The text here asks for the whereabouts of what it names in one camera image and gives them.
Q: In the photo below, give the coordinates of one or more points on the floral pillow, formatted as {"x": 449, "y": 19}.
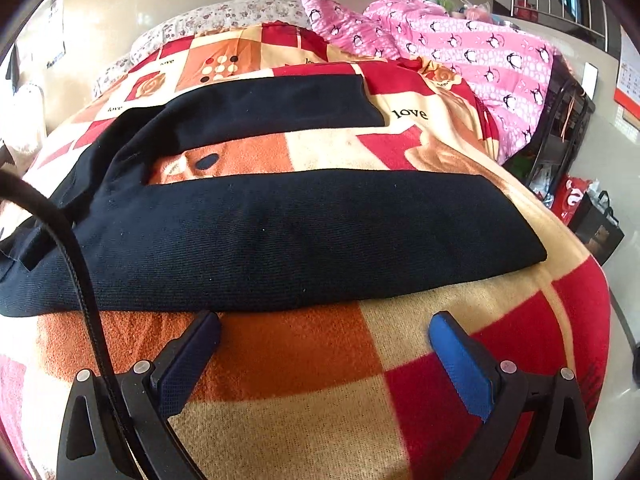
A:
{"x": 217, "y": 16}

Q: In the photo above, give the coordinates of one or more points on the metal stair railing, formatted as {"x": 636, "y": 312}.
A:
{"x": 585, "y": 19}

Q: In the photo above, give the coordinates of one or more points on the pink penguin quilt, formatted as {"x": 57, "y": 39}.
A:
{"x": 509, "y": 70}

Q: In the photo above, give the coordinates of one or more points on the red shopping bag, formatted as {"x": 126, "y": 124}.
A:
{"x": 568, "y": 195}

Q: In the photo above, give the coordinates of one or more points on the black shopping bag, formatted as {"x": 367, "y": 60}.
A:
{"x": 595, "y": 225}

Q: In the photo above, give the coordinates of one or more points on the red orange checkered blanket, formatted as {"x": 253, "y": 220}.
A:
{"x": 351, "y": 390}

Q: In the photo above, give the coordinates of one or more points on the wall calendar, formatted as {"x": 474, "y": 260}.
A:
{"x": 627, "y": 90}

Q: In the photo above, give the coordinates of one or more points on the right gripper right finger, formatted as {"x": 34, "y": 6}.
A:
{"x": 557, "y": 444}

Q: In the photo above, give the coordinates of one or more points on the black storage rack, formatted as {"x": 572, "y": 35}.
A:
{"x": 554, "y": 145}

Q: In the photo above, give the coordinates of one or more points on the black pants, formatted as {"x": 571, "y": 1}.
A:
{"x": 266, "y": 242}

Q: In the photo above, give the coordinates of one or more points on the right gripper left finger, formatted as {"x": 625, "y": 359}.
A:
{"x": 93, "y": 447}

